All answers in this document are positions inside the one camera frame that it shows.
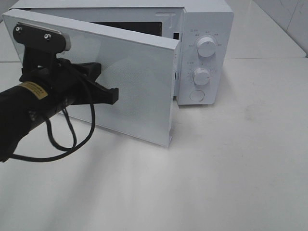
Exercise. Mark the upper white microwave knob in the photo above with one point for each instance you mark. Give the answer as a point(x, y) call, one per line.
point(206, 46)

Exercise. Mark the white microwave oven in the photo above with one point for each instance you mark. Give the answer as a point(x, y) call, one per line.
point(149, 21)

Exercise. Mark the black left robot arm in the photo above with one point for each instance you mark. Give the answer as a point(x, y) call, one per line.
point(14, 126)

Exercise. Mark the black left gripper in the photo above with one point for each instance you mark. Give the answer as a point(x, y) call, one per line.
point(44, 90)

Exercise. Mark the round white door button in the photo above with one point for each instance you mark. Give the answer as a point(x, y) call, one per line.
point(197, 95)

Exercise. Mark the white microwave door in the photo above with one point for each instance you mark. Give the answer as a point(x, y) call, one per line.
point(141, 66)

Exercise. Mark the white microwave knob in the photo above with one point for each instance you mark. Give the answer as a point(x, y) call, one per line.
point(206, 46)
point(201, 76)

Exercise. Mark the lower white microwave knob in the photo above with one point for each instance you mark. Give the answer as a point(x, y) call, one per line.
point(201, 76)

